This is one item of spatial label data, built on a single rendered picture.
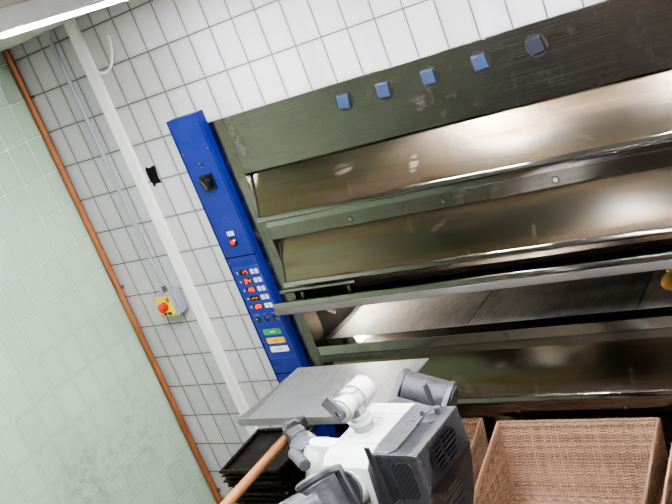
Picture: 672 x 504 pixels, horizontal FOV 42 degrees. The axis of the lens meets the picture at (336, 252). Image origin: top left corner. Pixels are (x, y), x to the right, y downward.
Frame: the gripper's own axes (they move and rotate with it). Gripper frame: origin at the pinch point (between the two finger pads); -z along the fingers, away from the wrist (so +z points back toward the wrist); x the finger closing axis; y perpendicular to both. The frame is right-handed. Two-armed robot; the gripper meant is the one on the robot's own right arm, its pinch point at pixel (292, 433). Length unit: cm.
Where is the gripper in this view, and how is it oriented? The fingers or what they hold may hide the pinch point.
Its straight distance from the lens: 269.3
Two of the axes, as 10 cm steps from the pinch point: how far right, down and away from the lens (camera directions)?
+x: -3.6, -8.9, -2.7
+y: -8.6, 4.3, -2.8
